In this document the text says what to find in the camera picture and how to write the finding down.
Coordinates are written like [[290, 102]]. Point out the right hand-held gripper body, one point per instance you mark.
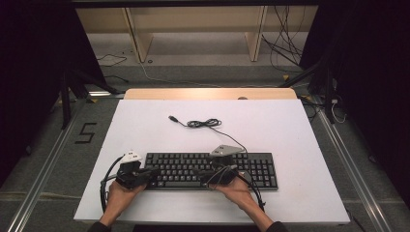
[[224, 170]]

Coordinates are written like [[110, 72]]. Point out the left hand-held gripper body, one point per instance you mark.
[[130, 175]]

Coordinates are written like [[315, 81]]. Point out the black computer keyboard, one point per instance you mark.
[[187, 161]]

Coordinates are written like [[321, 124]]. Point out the person's left hand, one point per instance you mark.
[[119, 199]]

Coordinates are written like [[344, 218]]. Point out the person's right hand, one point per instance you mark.
[[240, 195]]

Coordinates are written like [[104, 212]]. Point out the black metal stand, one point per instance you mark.
[[328, 96], [65, 103]]

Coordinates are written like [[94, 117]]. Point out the dark curtain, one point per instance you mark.
[[32, 64], [370, 80]]

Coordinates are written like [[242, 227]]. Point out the beige wooden shelf unit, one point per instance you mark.
[[193, 19]]

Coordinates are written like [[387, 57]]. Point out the long aluminium floor rail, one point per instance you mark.
[[42, 180], [354, 180]]

